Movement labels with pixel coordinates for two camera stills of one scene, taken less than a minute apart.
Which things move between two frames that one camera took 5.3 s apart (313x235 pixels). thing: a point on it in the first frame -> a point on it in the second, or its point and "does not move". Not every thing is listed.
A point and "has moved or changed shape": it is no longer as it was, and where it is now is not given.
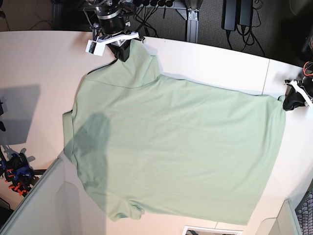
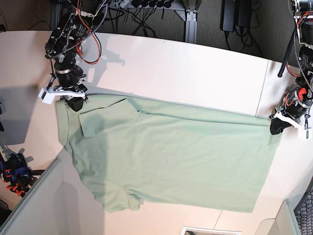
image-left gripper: [120, 48] -> [75, 103]
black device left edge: [2, 126] does not move
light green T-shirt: [180, 149] has moved or changed shape
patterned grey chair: [304, 212] does not move
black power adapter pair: [235, 12] does not move
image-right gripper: [293, 99] -> [297, 105]
